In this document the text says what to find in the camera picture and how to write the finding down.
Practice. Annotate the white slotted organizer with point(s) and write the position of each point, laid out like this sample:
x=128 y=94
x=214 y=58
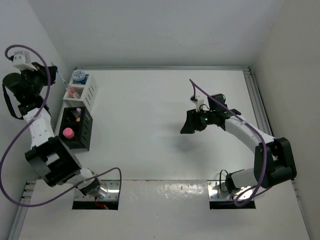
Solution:
x=87 y=93

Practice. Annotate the purple highlighter marker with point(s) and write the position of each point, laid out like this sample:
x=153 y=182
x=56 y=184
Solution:
x=79 y=111

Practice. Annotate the pink cap glue bottle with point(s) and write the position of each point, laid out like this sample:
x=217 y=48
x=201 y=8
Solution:
x=68 y=133

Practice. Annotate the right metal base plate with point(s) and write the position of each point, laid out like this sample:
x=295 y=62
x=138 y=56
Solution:
x=217 y=193

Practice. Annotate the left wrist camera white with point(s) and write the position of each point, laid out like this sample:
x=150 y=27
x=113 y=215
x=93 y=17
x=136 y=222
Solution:
x=22 y=61

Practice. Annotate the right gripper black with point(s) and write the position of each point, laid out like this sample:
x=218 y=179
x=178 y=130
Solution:
x=192 y=123

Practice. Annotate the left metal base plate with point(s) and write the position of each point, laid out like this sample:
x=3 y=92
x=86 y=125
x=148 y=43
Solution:
x=109 y=191

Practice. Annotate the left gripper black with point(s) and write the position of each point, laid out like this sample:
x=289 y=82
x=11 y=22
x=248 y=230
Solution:
x=41 y=72

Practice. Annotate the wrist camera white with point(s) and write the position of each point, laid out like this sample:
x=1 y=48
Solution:
x=22 y=61
x=198 y=101

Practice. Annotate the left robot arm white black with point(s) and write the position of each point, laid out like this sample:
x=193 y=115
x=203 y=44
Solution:
x=51 y=155

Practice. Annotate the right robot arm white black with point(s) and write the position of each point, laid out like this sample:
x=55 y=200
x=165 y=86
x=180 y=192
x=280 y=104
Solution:
x=273 y=157

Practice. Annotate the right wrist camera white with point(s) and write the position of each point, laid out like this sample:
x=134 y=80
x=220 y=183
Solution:
x=198 y=101

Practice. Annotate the black slotted organizer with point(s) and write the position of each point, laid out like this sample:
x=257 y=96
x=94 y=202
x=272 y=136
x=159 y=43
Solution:
x=82 y=129

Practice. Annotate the grey thin pen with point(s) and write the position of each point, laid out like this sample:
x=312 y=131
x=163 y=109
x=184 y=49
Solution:
x=63 y=80

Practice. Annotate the metal base plate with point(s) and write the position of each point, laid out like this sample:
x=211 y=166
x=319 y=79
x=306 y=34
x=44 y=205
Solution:
x=109 y=191
x=217 y=193

